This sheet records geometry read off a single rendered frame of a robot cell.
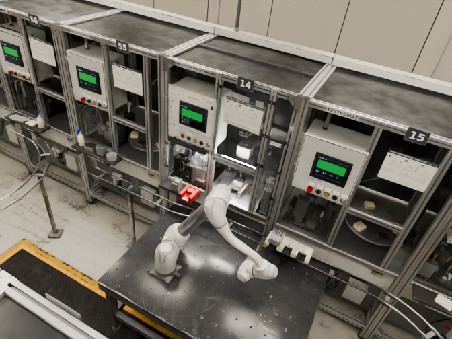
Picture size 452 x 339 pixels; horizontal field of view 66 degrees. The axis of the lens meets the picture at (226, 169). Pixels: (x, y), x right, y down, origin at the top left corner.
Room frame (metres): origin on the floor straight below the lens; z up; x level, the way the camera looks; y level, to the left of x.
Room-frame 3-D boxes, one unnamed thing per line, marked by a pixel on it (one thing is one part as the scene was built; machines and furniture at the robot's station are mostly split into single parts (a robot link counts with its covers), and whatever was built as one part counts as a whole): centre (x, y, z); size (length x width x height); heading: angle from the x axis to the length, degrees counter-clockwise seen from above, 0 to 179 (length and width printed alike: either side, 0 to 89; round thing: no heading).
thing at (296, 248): (1.87, -0.57, 0.84); 0.36 x 0.14 x 0.10; 67
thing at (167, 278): (1.62, 0.34, 0.71); 0.22 x 0.18 x 0.06; 67
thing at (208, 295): (1.66, -0.06, 0.66); 1.50 x 1.06 x 0.04; 67
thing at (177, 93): (2.50, 0.28, 1.60); 0.42 x 0.29 x 0.46; 67
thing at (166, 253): (1.64, 0.36, 0.85); 0.18 x 0.16 x 0.22; 172
